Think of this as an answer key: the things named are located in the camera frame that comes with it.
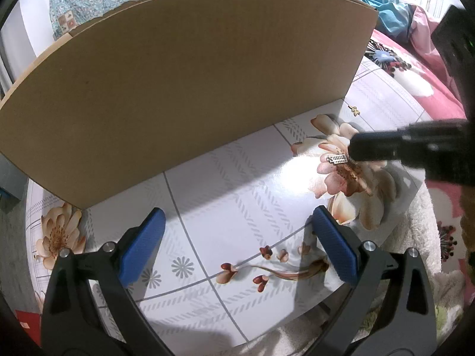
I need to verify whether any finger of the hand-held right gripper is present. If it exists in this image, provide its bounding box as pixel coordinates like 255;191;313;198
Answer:
425;163;464;186
350;119;469;166

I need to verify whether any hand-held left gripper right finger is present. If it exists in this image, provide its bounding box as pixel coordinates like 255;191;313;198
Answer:
313;206;436;356

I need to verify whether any pink floral blanket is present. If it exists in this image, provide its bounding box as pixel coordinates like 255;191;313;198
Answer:
365;5;475;279

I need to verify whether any brown cardboard box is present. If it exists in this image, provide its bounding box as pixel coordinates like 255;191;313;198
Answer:
0;0;379;210

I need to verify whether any red box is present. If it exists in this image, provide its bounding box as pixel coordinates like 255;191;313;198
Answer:
15;311;42;346

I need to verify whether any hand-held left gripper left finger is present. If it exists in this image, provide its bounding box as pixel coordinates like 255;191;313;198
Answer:
40;208;175;356

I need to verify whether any grey box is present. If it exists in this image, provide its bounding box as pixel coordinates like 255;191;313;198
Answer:
0;154;27;210

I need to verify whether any white fuzzy blanket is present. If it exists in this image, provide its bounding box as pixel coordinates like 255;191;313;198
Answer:
282;183;468;356

